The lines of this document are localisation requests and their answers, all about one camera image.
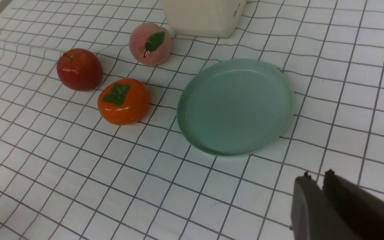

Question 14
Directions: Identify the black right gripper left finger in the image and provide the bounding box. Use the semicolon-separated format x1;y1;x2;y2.
290;172;359;240

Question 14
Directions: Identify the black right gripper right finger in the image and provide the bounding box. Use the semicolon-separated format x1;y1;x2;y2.
322;170;384;240

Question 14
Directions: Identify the mint green plate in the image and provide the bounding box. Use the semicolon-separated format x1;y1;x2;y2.
177;59;295;157

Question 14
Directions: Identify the cream white toaster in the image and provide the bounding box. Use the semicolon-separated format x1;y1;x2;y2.
159;0;247;38

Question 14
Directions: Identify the orange persimmon with green leaves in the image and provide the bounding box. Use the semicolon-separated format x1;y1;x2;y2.
97;78;151;126

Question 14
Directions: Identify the pink peach with leaf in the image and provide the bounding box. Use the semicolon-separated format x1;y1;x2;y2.
129;22;172;66

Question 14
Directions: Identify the white grid tablecloth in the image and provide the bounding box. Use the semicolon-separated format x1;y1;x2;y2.
0;0;384;240

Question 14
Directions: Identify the red apple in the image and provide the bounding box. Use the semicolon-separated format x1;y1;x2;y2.
56;48;103;91

